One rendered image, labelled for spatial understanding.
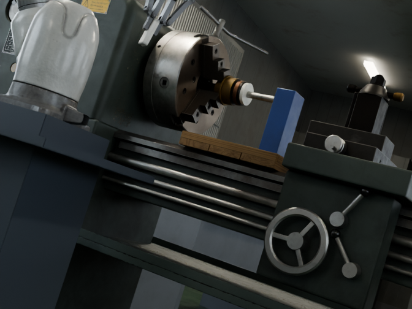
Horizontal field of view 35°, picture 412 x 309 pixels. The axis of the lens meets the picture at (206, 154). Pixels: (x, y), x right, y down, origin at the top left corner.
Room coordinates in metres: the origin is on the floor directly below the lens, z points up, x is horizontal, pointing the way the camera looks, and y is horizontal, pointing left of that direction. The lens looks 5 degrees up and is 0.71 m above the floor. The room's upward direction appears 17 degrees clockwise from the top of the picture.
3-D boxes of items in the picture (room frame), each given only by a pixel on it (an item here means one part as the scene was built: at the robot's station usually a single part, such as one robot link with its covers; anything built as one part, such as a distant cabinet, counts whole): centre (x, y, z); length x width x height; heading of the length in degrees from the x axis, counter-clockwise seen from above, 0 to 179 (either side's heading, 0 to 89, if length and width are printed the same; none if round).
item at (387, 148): (1.71, -0.35, 1.00); 0.20 x 0.10 x 0.05; 60
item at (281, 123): (1.90, -0.18, 1.00); 0.08 x 0.06 x 0.23; 150
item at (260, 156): (1.92, -0.14, 0.89); 0.36 x 0.30 x 0.04; 150
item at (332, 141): (1.53, -0.28, 0.95); 0.07 x 0.04 x 0.04; 150
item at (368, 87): (1.69, -0.37, 1.14); 0.08 x 0.08 x 0.03
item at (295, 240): (1.54, -0.32, 0.73); 0.27 x 0.12 x 0.27; 60
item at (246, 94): (1.94, -0.11, 1.08); 0.13 x 0.07 x 0.07; 60
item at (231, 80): (1.99, -0.02, 1.08); 0.09 x 0.09 x 0.09; 60
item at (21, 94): (1.49, 0.38, 0.83); 0.22 x 0.18 x 0.06; 65
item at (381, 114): (1.70, -0.37, 1.07); 0.07 x 0.07 x 0.10; 60
